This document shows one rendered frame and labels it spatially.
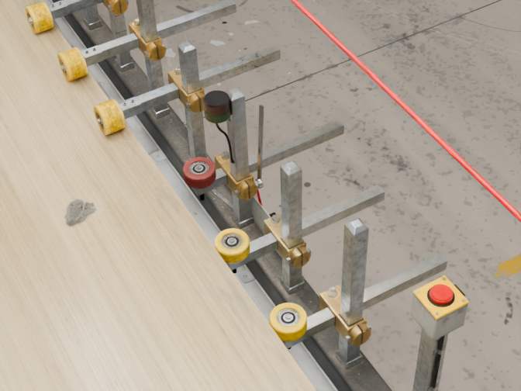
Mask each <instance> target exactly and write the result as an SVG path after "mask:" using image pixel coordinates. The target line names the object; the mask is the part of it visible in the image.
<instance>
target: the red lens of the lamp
mask: <svg viewBox="0 0 521 391"><path fill-rule="evenodd" d="M221 92H223V91H221ZM208 93H209V92H208ZM208 93H207V94H208ZM224 93H225V92H224ZM207 94H205V96H206V95H207ZM226 94H227V93H226ZM227 95H228V94H227ZM205 96H204V97H203V105H204V110H205V111H206V112H207V113H209V114H211V115H221V114H223V113H225V112H227V111H228V110H229V108H230V103H229V98H228V101H227V103H226V104H224V105H223V106H219V107H213V106H208V105H206V103H205V100H204V98H205ZM228 97H229V96H228Z"/></svg>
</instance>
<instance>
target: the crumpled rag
mask: <svg viewBox="0 0 521 391"><path fill-rule="evenodd" d="M96 209H97V208H96V207H95V203H94V202H83V199H74V200H73V201H72V202H70V203H69V204H68V206H67V208H66V210H67V214H66V215H65V216H64V218H65V219H66V223H68V224H69V225H70V226H71V227H72V225H75V224H76V223H80V222H81V223H82V221H85V219H86V216H87V215H89V214H91V213H93V212H94V211H96Z"/></svg>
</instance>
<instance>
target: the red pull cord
mask: <svg viewBox="0 0 521 391"><path fill-rule="evenodd" d="M291 1H292V2H293V3H294V4H295V5H296V6H297V7H298V8H299V9H300V10H301V11H302V12H303V13H304V14H305V15H306V16H308V17H309V18H310V19H311V20H312V21H313V22H314V23H315V24H316V25H317V26H318V27H319V28H320V29H321V30H322V31H323V32H324V33H325V34H326V35H327V36H328V37H329V38H330V39H331V40H332V41H333V42H334V43H335V44H336V45H337V46H338V47H339V48H340V49H341V50H342V51H343V52H344V53H345V54H346V55H347V56H348V57H350V58H351V59H352V60H353V61H354V62H355V63H356V64H357V65H358V66H359V67H360V68H361V69H362V70H363V71H364V72H365V73H366V74H367V75H368V76H369V77H370V78H372V79H373V80H374V81H375V82H376V83H377V84H378V85H379V86H380V87H381V88H382V89H383V90H384V91H385V92H386V93H387V94H388V95H389V96H390V97H391V98H393V99H394V100H395V101H396V102H397V103H398V104H399V105H400V106H401V107H402V108H403V109H404V110H405V111H406V112H407V113H408V114H409V115H410V116H411V117H412V118H413V119H414V120H415V121H416V122H417V123H418V124H419V125H420V126H421V127H422V128H423V129H424V130H425V131H426V132H427V133H428V134H429V135H430V136H431V137H432V138H433V139H435V140H436V141H437V142H438V143H439V144H440V145H441V146H442V147H443V148H444V149H445V150H446V151H447V152H448V153H449V154H450V155H451V156H452V157H453V158H454V159H456V160H457V161H458V162H459V163H460V164H461V165H462V166H463V167H464V168H465V169H466V170H467V171H468V172H469V173H470V174H471V175H472V176H473V177H474V178H475V179H476V180H478V181H479V182H480V183H481V184H482V185H483V186H484V187H485V188H486V189H487V190H488V191H489V192H490V193H491V194H492V195H493V196H494V197H495V198H496V199H497V200H498V201H499V202H500V203H501V204H502V205H503V206H504V207H505V208H506V209H507V210H508V211H509V212H510V213H511V214H512V215H513V216H514V217H515V218H516V219H517V220H518V221H520V222H521V213H520V212H519V211H518V210H517V209H515V208H514V207H513V206H512V205H511V204H510V203H509V202H508V201H507V200H506V199H505V198H504V197H503V196H502V195H501V194H500V193H499V192H497V191H496V190H495V189H494V188H493V187H492V186H491V185H490V184H489V183H488V182H487V181H486V180H485V179H484V178H483V177H482V176H480V175H479V173H477V172H476V171H475V170H474V169H473V168H472V167H471V166H470V165H469V163H467V162H466V161H465V160H464V159H463V158H462V157H461V156H460V155H459V154H458V153H457V152H456V151H455V150H454V149H453V148H452V147H451V146H450V145H449V144H448V143H446V142H445V141H444V140H443V139H442V138H441V137H440V136H439V135H438V134H437V133H436V132H435V131H434V130H433V129H432V128H431V127H430V126H428V125H427V124H426V123H425V122H424V121H423V120H422V119H421V118H420V117H419V116H418V115H417V114H416V113H415V112H414V111H413V110H412V109H410V108H409V107H408V106H407V105H406V104H405V103H404V102H403V101H402V100H401V99H400V98H399V97H398V96H397V95H396V94H395V93H394V92H393V91H392V90H391V89H390V88H389V87H388V86H387V85H386V84H385V83H384V82H383V81H382V80H381V79H380V78H379V77H377V76H376V75H375V74H374V73H373V72H372V71H371V70H370V69H369V68H368V67H367V66H366V65H365V64H364V63H363V62H362V61H360V60H359V59H358V58H357V57H356V56H355V55H354V54H353V53H352V52H351V51H350V50H349V49H348V48H347V47H346V46H345V45H344V44H343V43H341V42H340V41H339V40H338V39H337V38H336V37H335V36H334V35H333V34H332V33H331V32H330V31H329V30H328V29H327V28H326V27H325V26H324V25H323V24H322V23H321V22H320V21H319V20H318V19H317V18H316V17H315V16H314V15H313V14H312V13H311V12H310V11H308V10H307V9H306V8H305V7H304V6H303V5H302V4H301V3H300V2H299V1H298V0H291Z"/></svg>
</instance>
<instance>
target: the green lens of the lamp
mask: <svg viewBox="0 0 521 391"><path fill-rule="evenodd" d="M204 114H205V118H206V119H207V120H208V121H209V122H210V123H223V122H225V121H227V120H228V118H230V108H229V110H228V111H227V112H226V113H224V114H222V115H219V116H214V115H210V114H208V113H207V112H206V111H205V110H204Z"/></svg>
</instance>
